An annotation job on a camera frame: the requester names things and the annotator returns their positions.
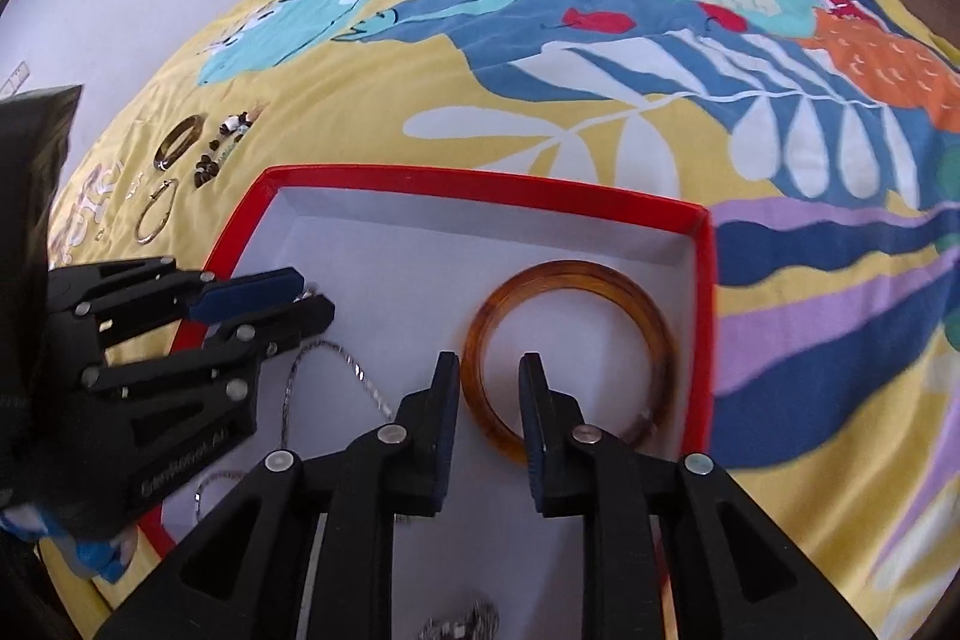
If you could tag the silver pendant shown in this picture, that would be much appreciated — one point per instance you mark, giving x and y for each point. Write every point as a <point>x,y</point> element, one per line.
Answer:
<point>461,621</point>

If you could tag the amber bangle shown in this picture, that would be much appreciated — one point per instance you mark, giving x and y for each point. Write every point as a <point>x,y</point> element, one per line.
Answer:
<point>577,272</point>

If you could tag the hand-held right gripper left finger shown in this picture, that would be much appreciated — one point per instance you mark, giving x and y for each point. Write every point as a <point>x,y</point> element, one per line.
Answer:
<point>448,419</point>

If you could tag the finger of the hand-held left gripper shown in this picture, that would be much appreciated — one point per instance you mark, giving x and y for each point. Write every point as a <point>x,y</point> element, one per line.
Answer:
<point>247,295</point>
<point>289,321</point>

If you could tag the yellow printed blanket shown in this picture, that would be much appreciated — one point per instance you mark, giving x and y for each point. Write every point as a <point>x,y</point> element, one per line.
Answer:
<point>600,108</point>

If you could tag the red jewelry box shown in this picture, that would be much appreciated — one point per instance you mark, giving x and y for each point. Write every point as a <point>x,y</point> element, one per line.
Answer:
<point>420,235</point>

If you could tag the dark brown bangle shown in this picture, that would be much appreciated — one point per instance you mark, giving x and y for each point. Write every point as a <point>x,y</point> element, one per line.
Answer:
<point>163,153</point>

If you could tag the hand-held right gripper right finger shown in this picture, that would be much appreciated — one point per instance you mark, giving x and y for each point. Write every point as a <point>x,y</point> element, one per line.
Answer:
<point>531,422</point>

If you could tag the thin metal bangle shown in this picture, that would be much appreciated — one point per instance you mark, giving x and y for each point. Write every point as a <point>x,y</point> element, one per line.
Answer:
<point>169,212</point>

